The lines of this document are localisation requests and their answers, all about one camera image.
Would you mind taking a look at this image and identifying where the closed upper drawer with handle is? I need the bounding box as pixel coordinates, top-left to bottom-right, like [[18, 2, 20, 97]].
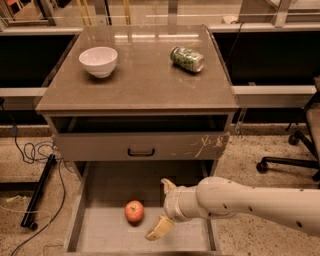
[[53, 132, 230, 162]]

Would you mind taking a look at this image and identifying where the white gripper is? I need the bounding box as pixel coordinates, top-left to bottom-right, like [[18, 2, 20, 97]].
[[145, 178, 200, 241]]

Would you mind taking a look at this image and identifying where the open lower drawer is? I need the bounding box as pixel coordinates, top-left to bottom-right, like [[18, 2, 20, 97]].
[[64, 160, 219, 256]]

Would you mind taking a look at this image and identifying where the black hanging cable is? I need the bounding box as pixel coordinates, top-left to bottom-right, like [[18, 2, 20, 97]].
[[222, 21, 245, 68]]

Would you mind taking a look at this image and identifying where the green soda can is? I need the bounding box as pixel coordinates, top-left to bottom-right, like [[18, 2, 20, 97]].
[[170, 46, 204, 73]]

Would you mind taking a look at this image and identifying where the white ceramic bowl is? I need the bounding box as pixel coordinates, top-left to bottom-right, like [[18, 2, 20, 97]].
[[79, 47, 118, 78]]

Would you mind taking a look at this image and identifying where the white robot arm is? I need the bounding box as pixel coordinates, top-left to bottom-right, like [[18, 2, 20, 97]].
[[145, 176, 320, 241]]

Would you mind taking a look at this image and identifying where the red apple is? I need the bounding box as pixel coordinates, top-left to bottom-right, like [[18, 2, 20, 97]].
[[124, 200, 144, 223]]

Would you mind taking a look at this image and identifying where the grey drawer cabinet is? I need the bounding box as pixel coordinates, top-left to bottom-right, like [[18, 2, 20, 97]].
[[37, 25, 237, 175]]

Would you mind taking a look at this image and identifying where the black office chair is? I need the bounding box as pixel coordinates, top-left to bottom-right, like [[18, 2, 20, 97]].
[[255, 75, 320, 183]]

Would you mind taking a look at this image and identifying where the black stand leg with wheel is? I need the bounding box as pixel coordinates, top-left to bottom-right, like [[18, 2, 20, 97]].
[[21, 154, 57, 231]]

